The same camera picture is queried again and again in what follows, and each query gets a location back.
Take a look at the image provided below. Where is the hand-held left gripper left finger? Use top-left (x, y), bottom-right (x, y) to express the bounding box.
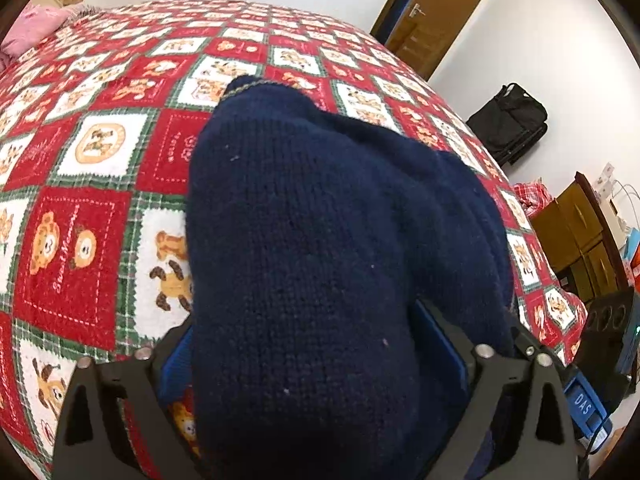
top-left (50, 322), bottom-right (203, 480)

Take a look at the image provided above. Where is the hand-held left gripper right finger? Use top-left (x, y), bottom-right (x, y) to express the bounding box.
top-left (415, 299), bottom-right (588, 480)

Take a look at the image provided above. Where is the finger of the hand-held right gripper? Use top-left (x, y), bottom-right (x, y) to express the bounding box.
top-left (502, 310), bottom-right (553, 361)

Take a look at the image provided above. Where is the navy striped knit sweater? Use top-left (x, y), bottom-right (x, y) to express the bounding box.
top-left (185, 75), bottom-right (521, 480)

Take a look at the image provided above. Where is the brown wooden cabinet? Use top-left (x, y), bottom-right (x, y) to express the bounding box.
top-left (530, 172), bottom-right (636, 306)

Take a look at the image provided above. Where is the red plaid cloth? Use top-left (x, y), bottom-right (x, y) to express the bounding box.
top-left (512, 177), bottom-right (553, 221)

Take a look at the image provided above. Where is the red checked printed blanket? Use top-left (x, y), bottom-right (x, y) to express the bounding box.
top-left (0, 0), bottom-right (588, 480)

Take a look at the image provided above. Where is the black bag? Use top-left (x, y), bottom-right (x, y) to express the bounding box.
top-left (466, 82), bottom-right (548, 166)

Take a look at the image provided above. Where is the brown wooden door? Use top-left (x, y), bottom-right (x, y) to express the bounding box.
top-left (370, 0), bottom-right (498, 81)

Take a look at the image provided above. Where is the pink folded quilt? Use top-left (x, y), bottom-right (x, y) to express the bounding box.
top-left (0, 2), bottom-right (71, 58)

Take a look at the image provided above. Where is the white wall charger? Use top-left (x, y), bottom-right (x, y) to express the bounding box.
top-left (595, 162), bottom-right (621, 196)

